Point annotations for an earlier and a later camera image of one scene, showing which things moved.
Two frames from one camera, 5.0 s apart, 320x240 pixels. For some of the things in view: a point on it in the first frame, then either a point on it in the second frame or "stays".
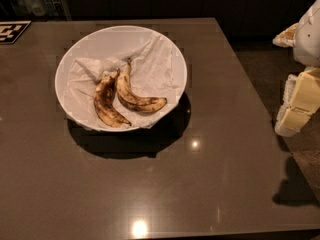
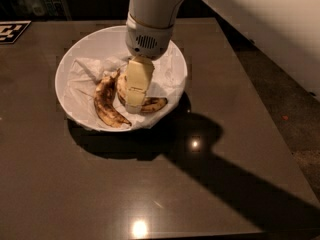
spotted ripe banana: (131, 97) stays
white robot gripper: (308, 37) → (149, 41)
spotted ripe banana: (106, 103) stays
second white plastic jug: (23, 2) stays
